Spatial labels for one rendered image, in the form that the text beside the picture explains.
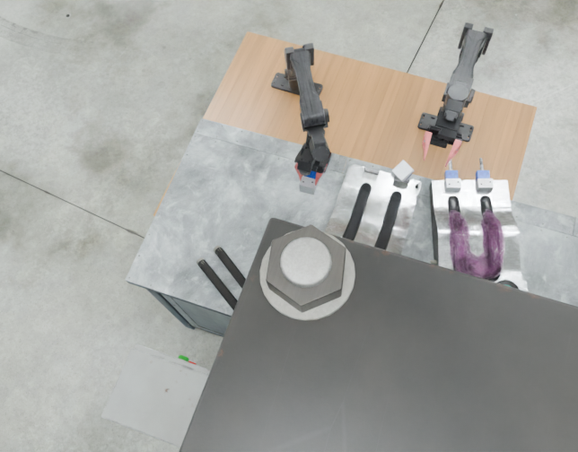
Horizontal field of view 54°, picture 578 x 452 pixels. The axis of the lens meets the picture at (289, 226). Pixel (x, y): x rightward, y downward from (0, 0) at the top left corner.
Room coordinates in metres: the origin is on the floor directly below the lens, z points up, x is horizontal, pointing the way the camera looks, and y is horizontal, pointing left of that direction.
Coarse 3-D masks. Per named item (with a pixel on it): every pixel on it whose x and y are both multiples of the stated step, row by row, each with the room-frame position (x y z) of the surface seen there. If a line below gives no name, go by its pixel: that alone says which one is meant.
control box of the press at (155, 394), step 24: (144, 360) 0.26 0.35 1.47; (168, 360) 0.26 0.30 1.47; (120, 384) 0.22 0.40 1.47; (144, 384) 0.21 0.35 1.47; (168, 384) 0.20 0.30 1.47; (192, 384) 0.20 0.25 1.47; (120, 408) 0.17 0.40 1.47; (144, 408) 0.16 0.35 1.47; (168, 408) 0.16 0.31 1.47; (192, 408) 0.15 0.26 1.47; (144, 432) 0.12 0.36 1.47; (168, 432) 0.11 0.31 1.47
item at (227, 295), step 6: (198, 258) 0.72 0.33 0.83; (198, 264) 0.70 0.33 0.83; (204, 264) 0.70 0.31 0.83; (204, 270) 0.67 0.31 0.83; (210, 270) 0.67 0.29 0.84; (210, 276) 0.64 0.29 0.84; (216, 276) 0.64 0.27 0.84; (216, 282) 0.62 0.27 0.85; (222, 282) 0.61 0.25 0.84; (216, 288) 0.60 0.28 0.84; (222, 288) 0.59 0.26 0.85; (222, 294) 0.57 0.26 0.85; (228, 294) 0.57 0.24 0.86; (228, 300) 0.54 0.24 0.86; (234, 300) 0.54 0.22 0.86; (234, 306) 0.52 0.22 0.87
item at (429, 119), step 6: (426, 114) 1.15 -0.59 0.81; (420, 120) 1.13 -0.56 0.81; (426, 120) 1.12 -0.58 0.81; (432, 120) 1.12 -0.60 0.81; (420, 126) 1.10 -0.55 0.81; (426, 126) 1.10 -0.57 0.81; (462, 126) 1.07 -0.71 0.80; (468, 126) 1.06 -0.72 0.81; (462, 132) 1.05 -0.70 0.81; (468, 132) 1.04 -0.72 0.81; (462, 138) 1.02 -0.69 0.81; (468, 138) 1.02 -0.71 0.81
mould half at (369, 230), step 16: (352, 176) 0.90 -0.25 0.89; (384, 176) 0.88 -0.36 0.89; (352, 192) 0.84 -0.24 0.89; (384, 192) 0.82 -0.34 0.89; (400, 192) 0.81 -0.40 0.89; (416, 192) 0.80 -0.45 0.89; (336, 208) 0.79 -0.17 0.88; (352, 208) 0.78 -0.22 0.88; (368, 208) 0.77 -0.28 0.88; (384, 208) 0.76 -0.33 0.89; (400, 208) 0.75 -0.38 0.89; (336, 224) 0.73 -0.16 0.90; (368, 224) 0.71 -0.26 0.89; (400, 224) 0.69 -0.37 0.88; (368, 240) 0.65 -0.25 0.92; (400, 240) 0.63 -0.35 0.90
